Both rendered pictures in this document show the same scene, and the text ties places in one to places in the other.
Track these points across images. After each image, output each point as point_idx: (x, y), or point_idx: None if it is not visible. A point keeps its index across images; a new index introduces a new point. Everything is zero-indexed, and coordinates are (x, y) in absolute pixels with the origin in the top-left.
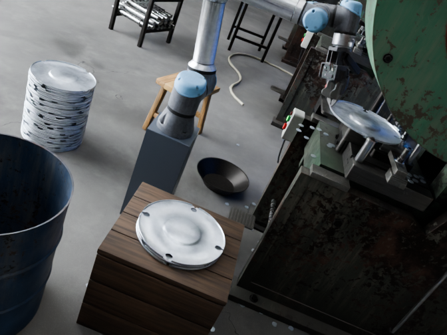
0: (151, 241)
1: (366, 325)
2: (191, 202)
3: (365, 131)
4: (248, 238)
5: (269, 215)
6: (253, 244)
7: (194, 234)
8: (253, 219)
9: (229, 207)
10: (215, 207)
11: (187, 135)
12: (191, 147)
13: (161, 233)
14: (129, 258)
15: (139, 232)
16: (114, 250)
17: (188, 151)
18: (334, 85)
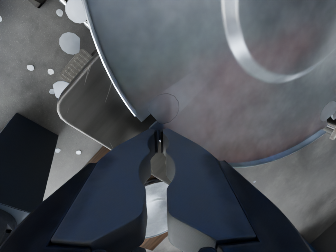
0: (159, 230)
1: None
2: (1, 77)
3: (327, 86)
4: (79, 31)
5: (84, 24)
6: (89, 30)
7: (163, 205)
8: (87, 56)
9: (6, 19)
10: (8, 44)
11: (11, 223)
12: (11, 192)
13: (154, 224)
14: (165, 236)
15: (149, 237)
16: (156, 243)
17: (29, 199)
18: (145, 230)
